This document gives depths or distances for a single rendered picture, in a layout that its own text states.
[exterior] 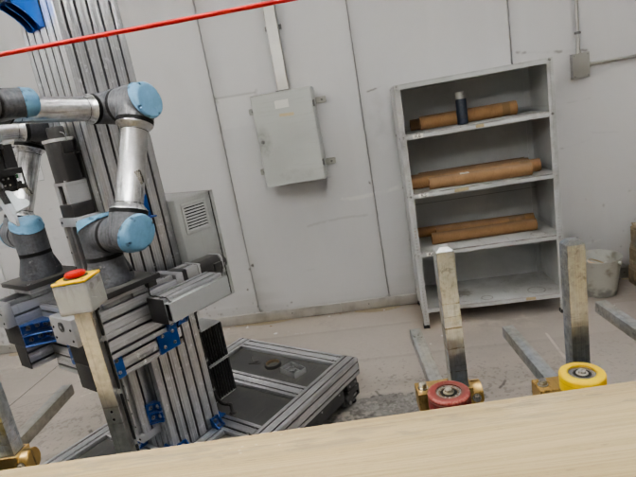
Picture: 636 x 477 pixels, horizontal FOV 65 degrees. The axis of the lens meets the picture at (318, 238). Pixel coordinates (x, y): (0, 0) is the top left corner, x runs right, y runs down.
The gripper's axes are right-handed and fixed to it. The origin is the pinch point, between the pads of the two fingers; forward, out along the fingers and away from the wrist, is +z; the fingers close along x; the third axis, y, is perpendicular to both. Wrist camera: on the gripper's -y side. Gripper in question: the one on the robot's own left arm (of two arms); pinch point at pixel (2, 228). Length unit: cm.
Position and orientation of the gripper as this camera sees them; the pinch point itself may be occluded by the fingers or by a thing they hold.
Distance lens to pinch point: 146.0
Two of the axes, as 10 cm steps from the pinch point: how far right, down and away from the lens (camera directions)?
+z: 1.7, 9.6, 2.3
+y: 5.7, -2.9, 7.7
